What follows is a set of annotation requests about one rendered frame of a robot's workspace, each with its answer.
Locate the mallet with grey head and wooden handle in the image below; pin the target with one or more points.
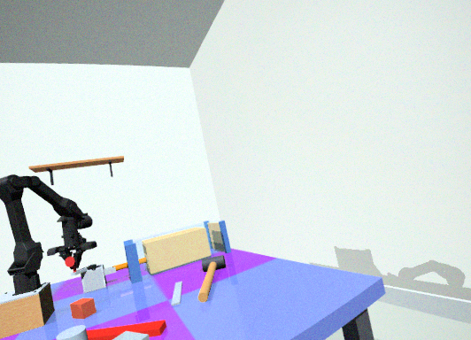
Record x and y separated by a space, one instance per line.
210 265

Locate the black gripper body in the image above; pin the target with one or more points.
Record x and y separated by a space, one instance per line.
71 239

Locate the red flat bar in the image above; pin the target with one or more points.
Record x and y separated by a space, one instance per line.
154 328

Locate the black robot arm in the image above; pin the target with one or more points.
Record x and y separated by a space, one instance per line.
27 253

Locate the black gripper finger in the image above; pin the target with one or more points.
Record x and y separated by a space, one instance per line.
77 258
64 256

